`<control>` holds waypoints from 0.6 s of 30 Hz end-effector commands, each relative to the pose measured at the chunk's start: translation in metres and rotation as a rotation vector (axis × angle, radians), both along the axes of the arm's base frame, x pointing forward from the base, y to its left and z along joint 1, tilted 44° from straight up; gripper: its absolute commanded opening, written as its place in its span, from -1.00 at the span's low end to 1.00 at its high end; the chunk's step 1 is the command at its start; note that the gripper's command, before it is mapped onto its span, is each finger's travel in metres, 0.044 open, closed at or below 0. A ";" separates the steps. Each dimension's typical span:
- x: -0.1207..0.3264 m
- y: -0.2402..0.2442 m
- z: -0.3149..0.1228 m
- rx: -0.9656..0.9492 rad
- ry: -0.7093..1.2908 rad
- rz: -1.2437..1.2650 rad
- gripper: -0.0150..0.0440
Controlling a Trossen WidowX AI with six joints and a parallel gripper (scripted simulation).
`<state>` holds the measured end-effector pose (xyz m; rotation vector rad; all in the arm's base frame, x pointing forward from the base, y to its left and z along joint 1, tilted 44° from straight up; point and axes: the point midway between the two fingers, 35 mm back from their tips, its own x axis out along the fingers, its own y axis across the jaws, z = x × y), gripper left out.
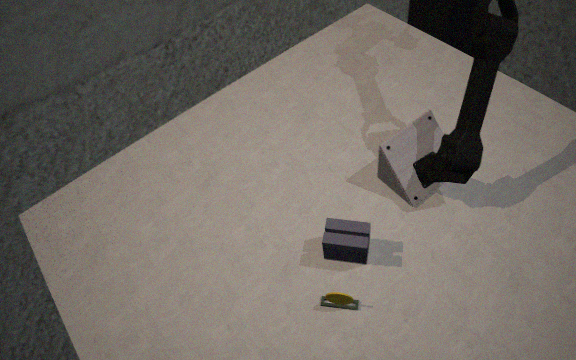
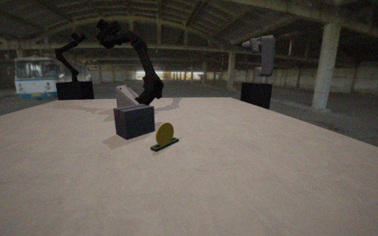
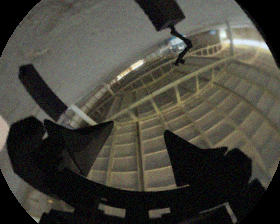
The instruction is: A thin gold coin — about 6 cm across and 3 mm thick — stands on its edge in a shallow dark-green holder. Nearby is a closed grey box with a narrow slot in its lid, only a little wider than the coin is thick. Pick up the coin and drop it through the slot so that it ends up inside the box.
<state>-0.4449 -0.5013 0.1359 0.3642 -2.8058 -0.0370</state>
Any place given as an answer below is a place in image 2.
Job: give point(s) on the dark green slotted holder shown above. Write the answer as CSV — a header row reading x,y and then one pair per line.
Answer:
x,y
157,147

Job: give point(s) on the gold coin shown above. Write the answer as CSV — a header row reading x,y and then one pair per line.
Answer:
x,y
164,133

